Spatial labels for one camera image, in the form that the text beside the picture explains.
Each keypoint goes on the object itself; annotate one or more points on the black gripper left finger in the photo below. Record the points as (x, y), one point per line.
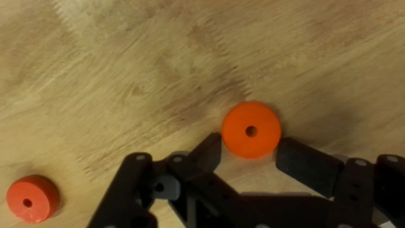
(131, 190)

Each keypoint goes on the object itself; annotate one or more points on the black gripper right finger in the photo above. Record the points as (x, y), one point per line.
(308, 166)

